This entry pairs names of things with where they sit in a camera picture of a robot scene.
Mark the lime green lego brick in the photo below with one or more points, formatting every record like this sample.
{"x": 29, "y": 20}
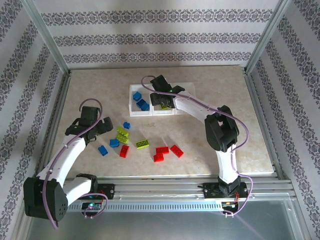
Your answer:
{"x": 123, "y": 131}
{"x": 122, "y": 138}
{"x": 142, "y": 144}
{"x": 163, "y": 107}

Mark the blue lego brick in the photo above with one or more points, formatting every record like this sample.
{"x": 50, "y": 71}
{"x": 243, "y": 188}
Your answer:
{"x": 103, "y": 150}
{"x": 137, "y": 96}
{"x": 143, "y": 105}
{"x": 114, "y": 142}
{"x": 126, "y": 125}

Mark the white three-compartment container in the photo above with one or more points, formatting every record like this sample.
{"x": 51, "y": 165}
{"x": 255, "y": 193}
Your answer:
{"x": 140, "y": 114}

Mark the red lego brick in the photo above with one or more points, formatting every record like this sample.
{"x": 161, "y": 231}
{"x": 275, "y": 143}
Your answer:
{"x": 158, "y": 157}
{"x": 176, "y": 151}
{"x": 162, "y": 150}
{"x": 124, "y": 151}

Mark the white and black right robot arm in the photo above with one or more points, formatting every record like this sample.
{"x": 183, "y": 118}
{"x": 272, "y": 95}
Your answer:
{"x": 192, "y": 107}

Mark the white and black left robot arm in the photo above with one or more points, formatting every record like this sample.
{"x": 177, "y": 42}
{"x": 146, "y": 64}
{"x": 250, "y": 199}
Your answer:
{"x": 65, "y": 157}

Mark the aluminium mounting rails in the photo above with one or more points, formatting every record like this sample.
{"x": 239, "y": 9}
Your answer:
{"x": 160, "y": 187}

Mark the left controller board with LED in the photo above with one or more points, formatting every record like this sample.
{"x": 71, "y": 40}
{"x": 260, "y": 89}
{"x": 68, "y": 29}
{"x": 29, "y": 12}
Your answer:
{"x": 96, "y": 206}

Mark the controller board with led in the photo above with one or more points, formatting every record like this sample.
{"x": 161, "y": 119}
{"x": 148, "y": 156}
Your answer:
{"x": 228, "y": 204}
{"x": 96, "y": 206}

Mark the slotted metal strip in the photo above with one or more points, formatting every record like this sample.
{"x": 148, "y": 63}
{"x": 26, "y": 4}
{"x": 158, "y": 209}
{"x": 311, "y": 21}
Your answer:
{"x": 160, "y": 207}

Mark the right controller board with LED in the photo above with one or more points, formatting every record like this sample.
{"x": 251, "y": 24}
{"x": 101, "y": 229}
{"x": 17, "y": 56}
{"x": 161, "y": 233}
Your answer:
{"x": 228, "y": 204}

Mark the shiny metal sheet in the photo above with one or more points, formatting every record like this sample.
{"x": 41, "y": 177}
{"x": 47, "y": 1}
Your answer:
{"x": 160, "y": 225}

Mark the aluminium side rail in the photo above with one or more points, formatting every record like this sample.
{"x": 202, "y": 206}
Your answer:
{"x": 250, "y": 85}
{"x": 66, "y": 82}

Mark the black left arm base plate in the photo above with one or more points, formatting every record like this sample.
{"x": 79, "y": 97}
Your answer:
{"x": 110, "y": 191}

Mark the aluminium frame post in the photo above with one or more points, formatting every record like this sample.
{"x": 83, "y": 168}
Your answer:
{"x": 269, "y": 32}
{"x": 45, "y": 32}

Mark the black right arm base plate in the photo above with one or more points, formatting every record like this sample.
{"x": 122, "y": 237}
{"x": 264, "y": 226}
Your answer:
{"x": 210, "y": 193}

